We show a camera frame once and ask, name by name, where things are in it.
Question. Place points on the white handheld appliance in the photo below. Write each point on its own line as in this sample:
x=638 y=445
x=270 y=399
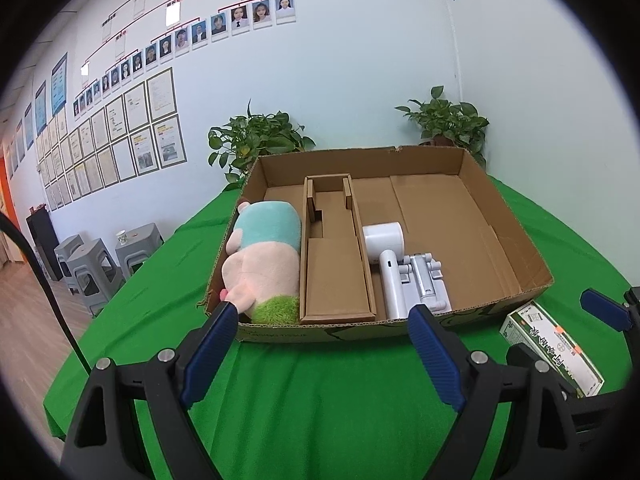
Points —
x=392 y=270

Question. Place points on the tall blue wall poster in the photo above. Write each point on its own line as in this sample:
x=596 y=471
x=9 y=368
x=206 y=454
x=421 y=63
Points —
x=59 y=82
x=40 y=105

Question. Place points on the pink and teal plush toy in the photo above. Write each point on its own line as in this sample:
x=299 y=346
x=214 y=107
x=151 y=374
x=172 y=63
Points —
x=265 y=265

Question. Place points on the bushy potted green plant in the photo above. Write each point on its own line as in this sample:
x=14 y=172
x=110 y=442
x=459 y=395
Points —
x=260 y=135

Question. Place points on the paper cup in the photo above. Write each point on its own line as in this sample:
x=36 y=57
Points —
x=121 y=237

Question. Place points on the green tablecloth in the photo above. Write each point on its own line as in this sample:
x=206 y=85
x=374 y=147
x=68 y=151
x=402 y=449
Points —
x=325 y=400

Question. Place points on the wall chart of portrait photos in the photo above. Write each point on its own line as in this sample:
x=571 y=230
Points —
x=200 y=35

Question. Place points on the white box with green print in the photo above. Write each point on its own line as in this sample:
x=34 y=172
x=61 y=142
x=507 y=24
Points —
x=555 y=345

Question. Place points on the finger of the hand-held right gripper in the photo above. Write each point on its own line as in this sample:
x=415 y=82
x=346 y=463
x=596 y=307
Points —
x=602 y=307
x=612 y=407

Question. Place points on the group of framed wall documents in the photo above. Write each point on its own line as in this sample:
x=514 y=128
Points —
x=125 y=135

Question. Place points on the large cardboard box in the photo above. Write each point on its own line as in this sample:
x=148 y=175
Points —
x=440 y=210

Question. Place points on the grey plastic stool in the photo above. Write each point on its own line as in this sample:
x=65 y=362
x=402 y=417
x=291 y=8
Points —
x=142 y=247
x=92 y=275
x=65 y=252

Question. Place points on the cardboard divider insert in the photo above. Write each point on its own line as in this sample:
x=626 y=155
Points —
x=335 y=280

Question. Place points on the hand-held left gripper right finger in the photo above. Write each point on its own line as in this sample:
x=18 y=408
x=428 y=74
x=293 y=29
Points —
x=432 y=355

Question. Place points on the black floor cabinet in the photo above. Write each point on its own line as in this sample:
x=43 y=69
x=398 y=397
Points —
x=45 y=240

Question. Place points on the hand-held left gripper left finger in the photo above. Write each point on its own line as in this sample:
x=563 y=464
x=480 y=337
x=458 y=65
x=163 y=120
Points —
x=207 y=355

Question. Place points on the small potted green plant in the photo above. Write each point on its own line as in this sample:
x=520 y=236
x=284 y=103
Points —
x=445 y=117

